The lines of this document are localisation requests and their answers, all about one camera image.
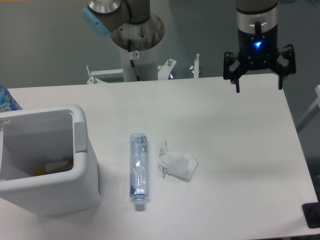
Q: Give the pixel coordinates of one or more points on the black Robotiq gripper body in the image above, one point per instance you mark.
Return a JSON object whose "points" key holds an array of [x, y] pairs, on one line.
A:
{"points": [[258, 52]]}

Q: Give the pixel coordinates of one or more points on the white plastic wrapper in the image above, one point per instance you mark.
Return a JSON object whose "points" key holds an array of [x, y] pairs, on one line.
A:
{"points": [[174, 162]]}

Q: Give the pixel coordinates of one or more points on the clear crushed plastic bottle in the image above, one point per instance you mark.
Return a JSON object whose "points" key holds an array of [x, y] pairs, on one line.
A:
{"points": [[139, 171]]}

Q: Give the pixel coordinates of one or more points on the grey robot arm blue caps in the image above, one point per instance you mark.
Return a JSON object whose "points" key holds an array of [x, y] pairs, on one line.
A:
{"points": [[137, 31]]}

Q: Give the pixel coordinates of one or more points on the yellow orange trash in bin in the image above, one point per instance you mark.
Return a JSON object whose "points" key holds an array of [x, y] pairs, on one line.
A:
{"points": [[54, 167]]}

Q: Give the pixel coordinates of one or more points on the white trash can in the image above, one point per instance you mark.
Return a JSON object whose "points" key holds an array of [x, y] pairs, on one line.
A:
{"points": [[29, 139]]}

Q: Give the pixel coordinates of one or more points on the black clamp at table corner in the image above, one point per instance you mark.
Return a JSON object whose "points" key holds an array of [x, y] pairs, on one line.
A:
{"points": [[311, 213]]}

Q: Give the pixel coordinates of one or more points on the blue patterned bottle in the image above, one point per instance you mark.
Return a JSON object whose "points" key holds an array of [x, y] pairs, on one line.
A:
{"points": [[7, 102]]}

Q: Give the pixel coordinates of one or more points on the white frame bar right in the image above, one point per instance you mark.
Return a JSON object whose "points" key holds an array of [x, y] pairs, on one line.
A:
{"points": [[311, 111]]}

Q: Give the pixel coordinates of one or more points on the white metal mounting frame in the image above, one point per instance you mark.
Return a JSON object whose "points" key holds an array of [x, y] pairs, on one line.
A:
{"points": [[164, 72]]}

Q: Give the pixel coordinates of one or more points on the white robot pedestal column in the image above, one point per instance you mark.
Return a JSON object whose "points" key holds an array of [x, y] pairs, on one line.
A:
{"points": [[139, 65]]}

